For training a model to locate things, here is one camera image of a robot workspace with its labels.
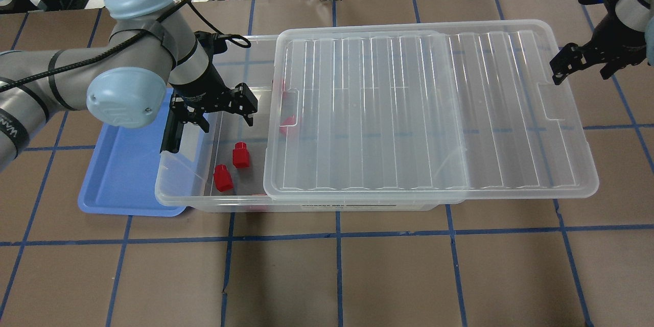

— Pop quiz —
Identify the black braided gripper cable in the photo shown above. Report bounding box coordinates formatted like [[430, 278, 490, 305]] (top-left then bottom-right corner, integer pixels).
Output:
[[0, 0, 252, 94]]

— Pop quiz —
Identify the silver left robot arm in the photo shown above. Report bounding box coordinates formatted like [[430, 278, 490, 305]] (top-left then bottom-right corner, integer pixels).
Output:
[[1, 0, 259, 169]]

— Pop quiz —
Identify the blue plastic tray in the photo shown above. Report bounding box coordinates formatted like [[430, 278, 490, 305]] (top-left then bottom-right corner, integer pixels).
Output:
[[78, 88, 186, 217]]

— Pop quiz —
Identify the clear plastic storage box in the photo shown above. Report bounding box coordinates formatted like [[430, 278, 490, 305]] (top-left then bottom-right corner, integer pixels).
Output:
[[155, 31, 470, 212]]

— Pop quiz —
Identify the clear plastic box lid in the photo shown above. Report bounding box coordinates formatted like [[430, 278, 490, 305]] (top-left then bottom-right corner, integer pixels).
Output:
[[263, 19, 599, 204]]

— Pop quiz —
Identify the red block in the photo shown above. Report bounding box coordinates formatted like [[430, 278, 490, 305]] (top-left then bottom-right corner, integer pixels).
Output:
[[279, 114, 299, 136], [213, 164, 234, 193], [232, 142, 251, 169]]

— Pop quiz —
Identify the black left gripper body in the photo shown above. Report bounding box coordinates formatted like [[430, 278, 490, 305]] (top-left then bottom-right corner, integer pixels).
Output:
[[170, 31, 259, 124]]

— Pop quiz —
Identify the black box latch handle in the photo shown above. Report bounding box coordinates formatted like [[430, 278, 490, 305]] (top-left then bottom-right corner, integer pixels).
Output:
[[159, 107, 185, 154]]

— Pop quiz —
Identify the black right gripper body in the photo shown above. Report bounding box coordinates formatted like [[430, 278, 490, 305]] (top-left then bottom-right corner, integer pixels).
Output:
[[550, 0, 645, 78]]

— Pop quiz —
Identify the red block front edge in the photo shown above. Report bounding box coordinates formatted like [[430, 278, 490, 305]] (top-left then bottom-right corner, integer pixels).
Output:
[[247, 204, 269, 213]]

